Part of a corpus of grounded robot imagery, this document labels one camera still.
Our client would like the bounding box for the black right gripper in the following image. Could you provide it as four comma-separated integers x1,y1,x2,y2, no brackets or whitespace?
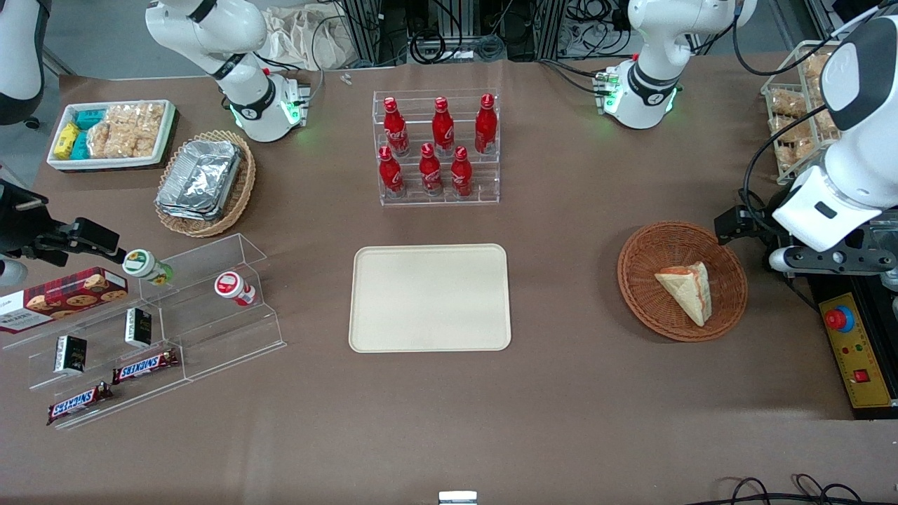
0,180,128,267

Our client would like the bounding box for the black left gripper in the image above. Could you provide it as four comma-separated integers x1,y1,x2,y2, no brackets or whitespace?
714,199,781,246

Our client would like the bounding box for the triangular sandwich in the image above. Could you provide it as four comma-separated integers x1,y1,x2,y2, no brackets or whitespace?
654,261,713,328

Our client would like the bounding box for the white rectangular snack tray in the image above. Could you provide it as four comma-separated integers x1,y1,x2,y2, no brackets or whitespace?
46,99,177,172

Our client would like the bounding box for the round brown wicker basket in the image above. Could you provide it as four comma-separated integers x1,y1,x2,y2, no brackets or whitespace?
617,221,749,344

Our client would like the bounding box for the oval tan wicker basket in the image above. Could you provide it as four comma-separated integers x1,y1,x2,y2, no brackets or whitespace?
154,129,257,238

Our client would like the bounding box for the beige plastic tray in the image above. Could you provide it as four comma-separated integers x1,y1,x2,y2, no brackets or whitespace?
348,243,513,354

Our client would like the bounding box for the green-lid small bottle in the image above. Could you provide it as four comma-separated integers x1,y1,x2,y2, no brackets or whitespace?
122,249,175,287

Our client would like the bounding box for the red plaid cookie box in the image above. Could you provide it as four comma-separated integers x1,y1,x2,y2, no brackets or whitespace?
0,267,130,335

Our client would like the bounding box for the aluminium foil container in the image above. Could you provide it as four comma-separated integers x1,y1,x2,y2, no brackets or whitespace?
157,139,243,217
155,198,224,223

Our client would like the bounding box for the small black box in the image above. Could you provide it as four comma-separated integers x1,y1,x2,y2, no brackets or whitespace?
54,335,88,375
124,307,154,349

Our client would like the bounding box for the clear rice cracker bag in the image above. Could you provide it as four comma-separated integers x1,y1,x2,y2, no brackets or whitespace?
87,121,117,159
107,104,144,159
138,102,168,158

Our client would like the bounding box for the yellow snack packet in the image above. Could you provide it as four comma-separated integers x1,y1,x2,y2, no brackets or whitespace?
53,123,81,161

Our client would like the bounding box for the clear acrylic stepped shelf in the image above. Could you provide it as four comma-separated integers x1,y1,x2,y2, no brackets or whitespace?
138,233,288,384
0,272,189,431

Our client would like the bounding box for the Snickers chocolate bar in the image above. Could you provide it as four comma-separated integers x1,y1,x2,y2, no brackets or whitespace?
46,382,115,427
112,348,180,386

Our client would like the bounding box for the red-lid small bottle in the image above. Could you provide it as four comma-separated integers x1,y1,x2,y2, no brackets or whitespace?
213,271,257,308

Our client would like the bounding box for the metal pan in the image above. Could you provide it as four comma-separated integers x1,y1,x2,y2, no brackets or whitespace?
867,216,898,248

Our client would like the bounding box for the yellow emergency stop control box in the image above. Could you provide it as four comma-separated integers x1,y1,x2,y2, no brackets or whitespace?
819,292,897,410

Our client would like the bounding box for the black appliance base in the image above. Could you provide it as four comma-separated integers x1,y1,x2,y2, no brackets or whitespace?
805,267,898,422

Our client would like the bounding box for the clear acrylic bottle rack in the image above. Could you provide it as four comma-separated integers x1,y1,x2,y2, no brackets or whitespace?
371,88,502,207

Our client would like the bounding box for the red cola bottle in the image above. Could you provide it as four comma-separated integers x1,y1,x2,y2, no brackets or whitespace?
474,93,499,156
382,96,411,158
431,96,455,158
418,142,444,197
378,144,406,198
450,145,474,198

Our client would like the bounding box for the beige cloth bag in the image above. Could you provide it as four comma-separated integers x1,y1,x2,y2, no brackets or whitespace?
261,6,355,72

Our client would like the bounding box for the black appliance cable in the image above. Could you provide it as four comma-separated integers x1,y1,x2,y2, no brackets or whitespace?
738,188,807,295

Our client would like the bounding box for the white wire rack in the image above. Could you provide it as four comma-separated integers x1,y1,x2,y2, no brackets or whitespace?
760,40,855,188

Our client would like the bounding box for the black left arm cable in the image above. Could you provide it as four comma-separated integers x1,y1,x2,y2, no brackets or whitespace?
731,0,885,211

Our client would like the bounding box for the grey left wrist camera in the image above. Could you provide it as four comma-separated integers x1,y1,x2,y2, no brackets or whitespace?
769,245,898,276

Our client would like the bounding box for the black left base cable bundle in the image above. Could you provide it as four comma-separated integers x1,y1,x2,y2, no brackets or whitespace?
539,58,610,96

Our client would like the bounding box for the aluminium frame post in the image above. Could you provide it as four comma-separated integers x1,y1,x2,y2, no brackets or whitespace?
342,0,384,68
546,0,568,60

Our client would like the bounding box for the black floor cable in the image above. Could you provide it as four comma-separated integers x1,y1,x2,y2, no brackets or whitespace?
702,474,865,505

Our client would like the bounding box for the black right base cable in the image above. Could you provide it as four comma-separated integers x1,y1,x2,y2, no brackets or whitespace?
261,13,351,107

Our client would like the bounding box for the black background cable bundle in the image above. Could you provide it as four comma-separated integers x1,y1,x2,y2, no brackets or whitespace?
379,0,548,65

